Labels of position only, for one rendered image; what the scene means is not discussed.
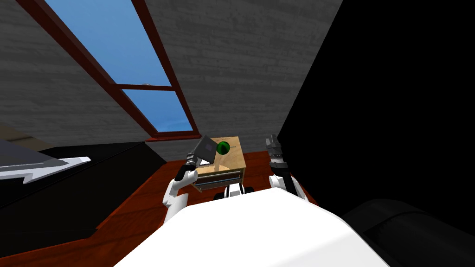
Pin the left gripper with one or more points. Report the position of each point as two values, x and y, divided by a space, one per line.
206 149

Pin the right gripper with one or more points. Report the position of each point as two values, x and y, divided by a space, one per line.
275 152

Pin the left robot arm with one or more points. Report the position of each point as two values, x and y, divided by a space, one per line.
177 193

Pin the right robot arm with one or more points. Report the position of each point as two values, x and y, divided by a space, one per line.
284 178

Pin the green apple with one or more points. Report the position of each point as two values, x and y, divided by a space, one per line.
223 148

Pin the wooden bedside table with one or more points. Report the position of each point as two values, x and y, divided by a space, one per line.
231 163

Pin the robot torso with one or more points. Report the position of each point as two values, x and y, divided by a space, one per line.
256 233

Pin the red framed window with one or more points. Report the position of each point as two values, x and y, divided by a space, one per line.
122 48

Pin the black low cabinet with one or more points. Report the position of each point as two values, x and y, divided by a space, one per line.
74 200

